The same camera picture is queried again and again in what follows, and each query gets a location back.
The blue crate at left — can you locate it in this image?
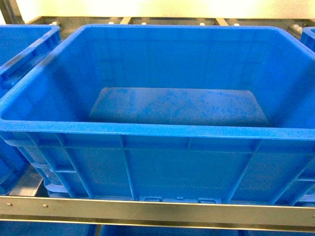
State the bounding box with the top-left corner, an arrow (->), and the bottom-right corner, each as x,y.
0,25 -> 62,196

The large blue plastic crate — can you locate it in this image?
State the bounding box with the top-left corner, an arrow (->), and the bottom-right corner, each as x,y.
0,24 -> 315,206

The blue crate at right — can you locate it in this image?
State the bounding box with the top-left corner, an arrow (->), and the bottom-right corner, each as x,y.
300,27 -> 315,52

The blue crate on lower shelf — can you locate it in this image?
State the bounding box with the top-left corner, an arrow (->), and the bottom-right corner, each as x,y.
0,221 -> 314,236

